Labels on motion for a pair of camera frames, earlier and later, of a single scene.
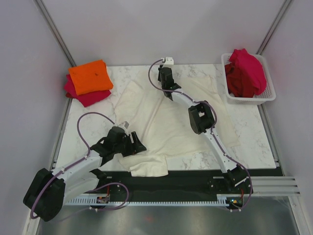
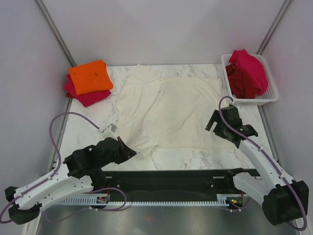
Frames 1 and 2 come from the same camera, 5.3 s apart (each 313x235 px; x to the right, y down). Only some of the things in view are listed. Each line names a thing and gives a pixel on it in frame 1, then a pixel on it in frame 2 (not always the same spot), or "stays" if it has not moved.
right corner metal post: x=273 y=27 stays
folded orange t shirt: x=91 y=77 stays
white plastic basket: x=268 y=95 stays
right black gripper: x=159 y=79 -> x=216 y=115
